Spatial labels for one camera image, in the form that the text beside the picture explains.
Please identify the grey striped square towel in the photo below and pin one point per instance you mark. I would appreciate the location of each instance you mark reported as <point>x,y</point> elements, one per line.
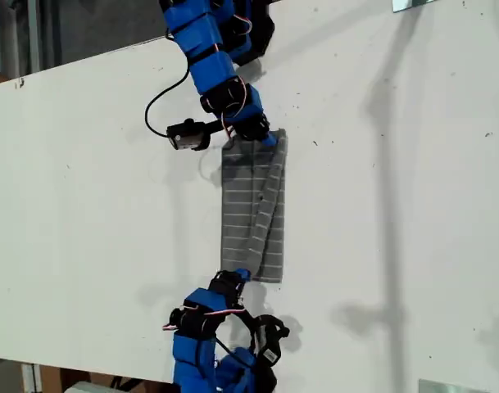
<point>241,213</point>

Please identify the white table leg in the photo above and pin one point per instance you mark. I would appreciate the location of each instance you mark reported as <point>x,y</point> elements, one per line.
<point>31,378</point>

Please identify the white box under table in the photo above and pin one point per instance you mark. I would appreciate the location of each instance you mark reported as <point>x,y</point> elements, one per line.
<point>87,388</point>

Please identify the black arm camera box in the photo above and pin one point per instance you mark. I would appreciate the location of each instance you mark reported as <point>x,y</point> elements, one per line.
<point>187,137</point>
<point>269,344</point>

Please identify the black arm camera stalk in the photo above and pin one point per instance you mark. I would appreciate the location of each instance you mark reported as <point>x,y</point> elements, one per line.
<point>216,126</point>
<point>249,317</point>

